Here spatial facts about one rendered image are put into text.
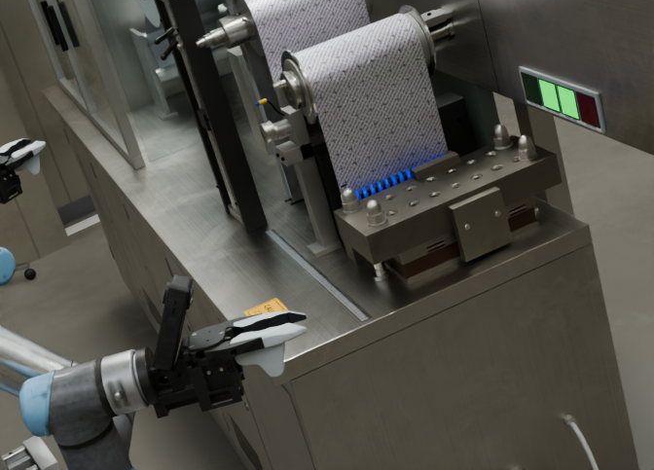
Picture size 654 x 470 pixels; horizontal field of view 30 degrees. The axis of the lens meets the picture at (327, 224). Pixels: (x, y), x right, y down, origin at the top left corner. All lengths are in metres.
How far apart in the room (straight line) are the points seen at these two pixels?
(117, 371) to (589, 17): 0.92
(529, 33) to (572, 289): 0.50
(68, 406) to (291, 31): 1.18
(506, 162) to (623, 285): 1.66
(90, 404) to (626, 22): 0.95
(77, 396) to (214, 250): 1.15
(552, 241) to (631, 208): 2.13
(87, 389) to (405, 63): 1.07
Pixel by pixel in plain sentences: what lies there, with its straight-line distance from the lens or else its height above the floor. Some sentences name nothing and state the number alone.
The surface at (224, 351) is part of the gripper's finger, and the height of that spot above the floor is 1.25.
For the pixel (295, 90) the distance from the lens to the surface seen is 2.29.
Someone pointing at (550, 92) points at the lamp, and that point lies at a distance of 2.14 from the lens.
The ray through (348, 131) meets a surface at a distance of 2.32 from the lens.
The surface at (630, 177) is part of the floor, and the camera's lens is 4.63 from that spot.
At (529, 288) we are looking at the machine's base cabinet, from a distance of 2.29.
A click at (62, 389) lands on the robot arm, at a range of 1.54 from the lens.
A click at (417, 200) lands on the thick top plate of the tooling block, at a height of 1.03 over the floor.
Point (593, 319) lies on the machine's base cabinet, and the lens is 2.40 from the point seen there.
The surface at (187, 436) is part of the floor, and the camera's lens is 3.80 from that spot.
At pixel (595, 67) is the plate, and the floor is 1.26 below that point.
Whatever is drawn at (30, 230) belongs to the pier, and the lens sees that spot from 5.49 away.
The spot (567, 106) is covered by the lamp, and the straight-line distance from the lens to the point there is 2.11.
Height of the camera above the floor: 1.92
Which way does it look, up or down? 23 degrees down
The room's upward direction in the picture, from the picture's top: 17 degrees counter-clockwise
